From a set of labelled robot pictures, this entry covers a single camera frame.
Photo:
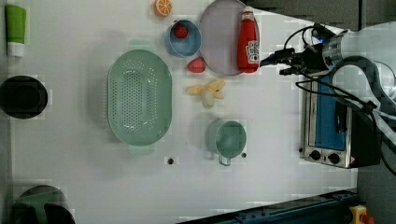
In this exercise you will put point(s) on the red plush ketchup bottle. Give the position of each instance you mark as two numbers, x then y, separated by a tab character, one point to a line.
248	56

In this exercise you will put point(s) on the blue bowl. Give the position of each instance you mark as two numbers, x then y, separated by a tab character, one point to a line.
185	47

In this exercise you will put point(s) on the grey round plate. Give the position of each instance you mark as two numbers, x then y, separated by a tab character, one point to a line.
220	27

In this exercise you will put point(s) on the black bin with green item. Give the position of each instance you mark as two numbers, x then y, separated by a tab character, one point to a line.
42	204

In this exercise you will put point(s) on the yellow peeled banana toy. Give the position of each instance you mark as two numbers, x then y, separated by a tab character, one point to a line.
208	92

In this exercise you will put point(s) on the green white tube bottle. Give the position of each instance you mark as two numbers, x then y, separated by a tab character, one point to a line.
15	30

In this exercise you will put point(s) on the pink strawberry toy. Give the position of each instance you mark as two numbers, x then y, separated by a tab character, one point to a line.
197	65

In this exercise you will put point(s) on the yellow red emergency button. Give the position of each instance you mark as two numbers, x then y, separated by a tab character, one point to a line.
360	216

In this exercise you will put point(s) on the blue metal frame rail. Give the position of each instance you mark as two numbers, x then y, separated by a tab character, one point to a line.
328	208

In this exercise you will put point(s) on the black round container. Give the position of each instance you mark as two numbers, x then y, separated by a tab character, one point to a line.
23	97

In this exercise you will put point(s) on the green colander basket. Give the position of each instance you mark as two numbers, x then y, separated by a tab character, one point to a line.
139	98

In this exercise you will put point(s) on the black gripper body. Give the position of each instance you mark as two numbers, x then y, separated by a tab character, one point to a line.
309	61

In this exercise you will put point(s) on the orange slice toy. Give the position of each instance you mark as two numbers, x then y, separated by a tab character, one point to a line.
162	8

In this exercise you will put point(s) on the silver toaster oven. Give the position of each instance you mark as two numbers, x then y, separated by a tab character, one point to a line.
335	135

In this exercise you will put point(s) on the red strawberry in bowl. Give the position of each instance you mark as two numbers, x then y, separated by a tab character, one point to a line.
180	31

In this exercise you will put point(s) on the green mug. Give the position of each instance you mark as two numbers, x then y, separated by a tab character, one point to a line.
226	138

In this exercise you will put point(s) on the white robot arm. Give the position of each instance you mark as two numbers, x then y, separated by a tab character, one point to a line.
360	67

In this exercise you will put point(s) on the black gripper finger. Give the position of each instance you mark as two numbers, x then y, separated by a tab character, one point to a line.
289	71
272	59

